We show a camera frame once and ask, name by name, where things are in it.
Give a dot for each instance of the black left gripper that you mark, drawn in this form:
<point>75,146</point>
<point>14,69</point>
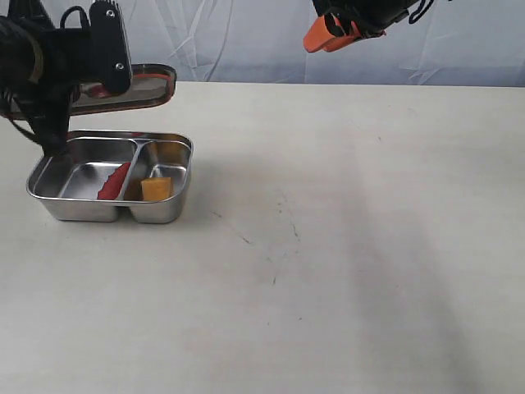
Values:
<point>47,110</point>

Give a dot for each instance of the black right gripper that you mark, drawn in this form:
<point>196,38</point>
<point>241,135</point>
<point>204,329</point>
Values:
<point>341,23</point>

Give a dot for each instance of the dark lunchbox lid orange seal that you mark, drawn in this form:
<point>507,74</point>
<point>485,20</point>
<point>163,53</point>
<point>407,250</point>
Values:
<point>151,85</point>

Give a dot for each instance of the red sausage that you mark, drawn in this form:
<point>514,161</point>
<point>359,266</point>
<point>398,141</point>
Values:
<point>113,184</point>

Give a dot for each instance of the yellow cheese wedge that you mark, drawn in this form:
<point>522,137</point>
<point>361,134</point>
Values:
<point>156,188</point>

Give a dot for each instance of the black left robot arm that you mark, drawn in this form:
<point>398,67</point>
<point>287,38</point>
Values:
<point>29,38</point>

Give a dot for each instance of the steel two-compartment lunchbox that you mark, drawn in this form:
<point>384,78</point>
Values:
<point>103,173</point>

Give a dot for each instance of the blue-grey backdrop cloth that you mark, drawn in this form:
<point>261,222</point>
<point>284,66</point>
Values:
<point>455,43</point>

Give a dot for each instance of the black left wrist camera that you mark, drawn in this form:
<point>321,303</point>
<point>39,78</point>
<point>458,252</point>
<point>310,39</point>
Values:
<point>111,55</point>

